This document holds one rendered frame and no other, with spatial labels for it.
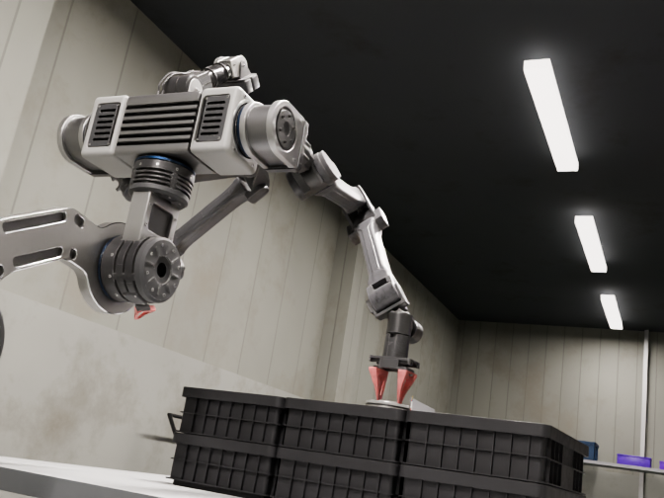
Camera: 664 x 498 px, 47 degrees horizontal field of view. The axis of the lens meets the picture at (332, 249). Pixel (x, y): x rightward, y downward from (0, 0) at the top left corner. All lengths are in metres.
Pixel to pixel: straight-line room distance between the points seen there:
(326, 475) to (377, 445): 0.13
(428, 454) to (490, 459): 0.13
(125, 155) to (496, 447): 0.99
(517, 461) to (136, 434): 2.87
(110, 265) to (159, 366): 2.61
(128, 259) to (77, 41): 2.30
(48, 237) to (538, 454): 1.02
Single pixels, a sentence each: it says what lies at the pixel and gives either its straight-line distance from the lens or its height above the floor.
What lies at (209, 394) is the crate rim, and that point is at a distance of 1.89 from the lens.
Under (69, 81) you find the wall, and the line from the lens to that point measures 3.74.
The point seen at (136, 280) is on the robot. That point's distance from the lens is 1.61.
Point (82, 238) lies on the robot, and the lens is 1.64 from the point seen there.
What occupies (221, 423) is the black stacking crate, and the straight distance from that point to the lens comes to 1.87.
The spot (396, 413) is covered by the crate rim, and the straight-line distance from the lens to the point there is 1.63.
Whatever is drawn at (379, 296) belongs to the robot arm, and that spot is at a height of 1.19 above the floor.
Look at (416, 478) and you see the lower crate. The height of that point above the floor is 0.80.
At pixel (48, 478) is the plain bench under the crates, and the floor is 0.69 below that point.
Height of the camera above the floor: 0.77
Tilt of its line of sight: 17 degrees up
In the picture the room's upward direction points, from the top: 9 degrees clockwise
